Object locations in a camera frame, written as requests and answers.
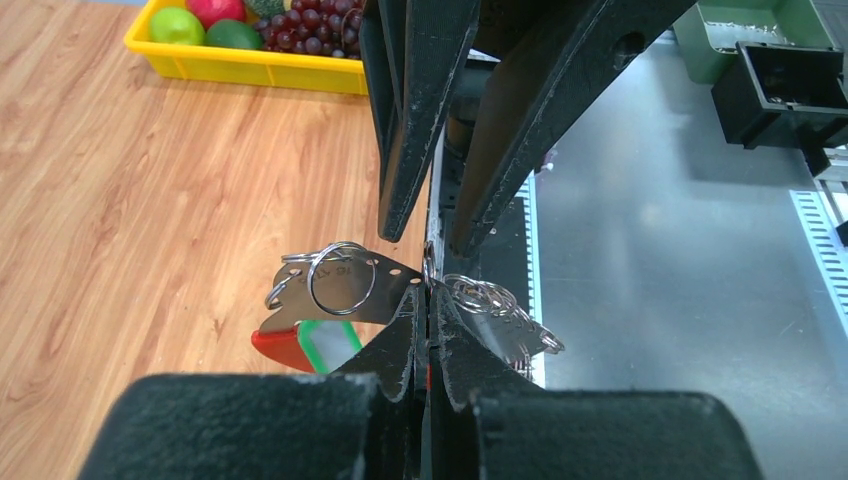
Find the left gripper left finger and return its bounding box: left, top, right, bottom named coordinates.
left=80, top=287, right=422, bottom=479

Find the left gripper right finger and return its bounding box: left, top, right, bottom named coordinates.
left=429, top=287, right=762, bottom=479

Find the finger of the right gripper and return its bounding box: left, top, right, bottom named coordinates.
left=450, top=0, right=693, bottom=257
left=359, top=0, right=480, bottom=243

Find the red handled metal key organizer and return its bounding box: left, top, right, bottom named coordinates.
left=251, top=241, right=564, bottom=378

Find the purple grape bunch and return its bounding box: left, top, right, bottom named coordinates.
left=253, top=0, right=365, bottom=60

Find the green netted melon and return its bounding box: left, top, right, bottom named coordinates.
left=243, top=0, right=286, bottom=18

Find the yellow plastic fruit bin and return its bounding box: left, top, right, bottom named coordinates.
left=124, top=0, right=368, bottom=95

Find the green plastic bin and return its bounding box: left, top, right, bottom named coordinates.
left=673, top=0, right=835, bottom=84

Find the dark green lime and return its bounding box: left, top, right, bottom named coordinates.
left=205, top=19, right=264, bottom=50

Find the red apple left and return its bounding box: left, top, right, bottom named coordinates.
left=185, top=0, right=247, bottom=30

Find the black plastic box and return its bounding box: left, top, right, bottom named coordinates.
left=711, top=42, right=847, bottom=149

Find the light green apple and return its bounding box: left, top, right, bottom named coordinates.
left=148, top=7, right=205, bottom=46

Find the slotted white cable duct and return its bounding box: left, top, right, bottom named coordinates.
left=789, top=190, right=847, bottom=332

